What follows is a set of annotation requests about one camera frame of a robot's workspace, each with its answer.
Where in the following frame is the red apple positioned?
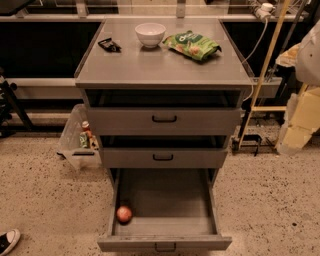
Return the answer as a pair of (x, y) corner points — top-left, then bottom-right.
(116, 206), (132, 223)

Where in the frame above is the yellow ladder frame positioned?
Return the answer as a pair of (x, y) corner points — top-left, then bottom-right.
(237, 0), (308, 151)

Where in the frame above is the black snack wrapper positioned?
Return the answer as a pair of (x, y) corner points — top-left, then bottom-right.
(98, 38), (121, 52)

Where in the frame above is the green chip bag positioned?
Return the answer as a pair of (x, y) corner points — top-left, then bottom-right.
(163, 30), (222, 61)

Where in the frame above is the clear plastic bin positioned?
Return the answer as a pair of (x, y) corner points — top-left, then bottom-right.
(57, 104), (102, 170)

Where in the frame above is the green can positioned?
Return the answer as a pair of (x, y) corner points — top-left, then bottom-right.
(79, 132), (88, 148)

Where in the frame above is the grey top drawer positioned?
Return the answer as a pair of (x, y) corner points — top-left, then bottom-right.
(87, 108), (240, 136)

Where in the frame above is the grey middle drawer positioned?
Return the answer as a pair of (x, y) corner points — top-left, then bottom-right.
(100, 148), (227, 168)

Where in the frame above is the grey drawer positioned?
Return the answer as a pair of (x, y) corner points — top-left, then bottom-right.
(87, 108), (240, 136)
(98, 169), (232, 252)
(100, 148), (227, 168)

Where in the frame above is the black white sneaker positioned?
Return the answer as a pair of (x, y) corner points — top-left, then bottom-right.
(0, 229), (21, 256)

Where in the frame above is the grey bottom drawer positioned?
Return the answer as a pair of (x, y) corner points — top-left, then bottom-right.
(98, 169), (232, 252)

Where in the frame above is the white bowl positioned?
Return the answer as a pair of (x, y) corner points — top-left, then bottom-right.
(135, 23), (166, 48)

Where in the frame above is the grey drawer cabinet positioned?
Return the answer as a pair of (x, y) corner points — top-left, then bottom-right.
(73, 17), (255, 184)

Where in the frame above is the black stand left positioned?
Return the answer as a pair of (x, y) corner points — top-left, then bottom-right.
(0, 69), (34, 138)

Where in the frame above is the white power adapter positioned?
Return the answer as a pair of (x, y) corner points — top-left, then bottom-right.
(254, 3), (274, 20)

